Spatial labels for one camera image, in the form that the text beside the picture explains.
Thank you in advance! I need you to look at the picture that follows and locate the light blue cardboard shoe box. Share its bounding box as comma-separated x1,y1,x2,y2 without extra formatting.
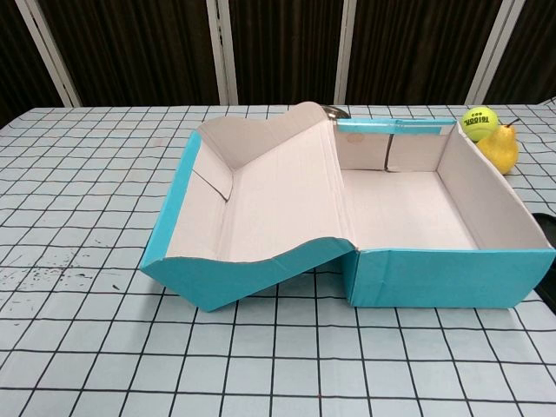
139,101,556,314

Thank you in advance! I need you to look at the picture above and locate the yellow pear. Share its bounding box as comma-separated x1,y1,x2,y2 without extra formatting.
476,117,520,175

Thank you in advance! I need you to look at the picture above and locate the black rubber slipper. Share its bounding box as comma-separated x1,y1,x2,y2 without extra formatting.
532,211,556,251

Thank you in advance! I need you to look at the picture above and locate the yellow-green tennis ball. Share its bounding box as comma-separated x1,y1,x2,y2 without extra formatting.
460,106,499,142

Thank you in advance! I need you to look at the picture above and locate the stainless steel bowl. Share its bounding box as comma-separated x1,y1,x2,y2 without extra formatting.
321,103,351,125

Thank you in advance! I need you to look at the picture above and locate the dark screen panel white frame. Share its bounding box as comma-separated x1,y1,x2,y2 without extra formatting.
216,0,348,106
32,0,229,108
336,0,513,106
0,0,73,127
468,0,556,105

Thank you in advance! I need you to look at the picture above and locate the light blue checkered tablecloth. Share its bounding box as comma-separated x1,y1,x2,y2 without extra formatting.
0,103,556,417

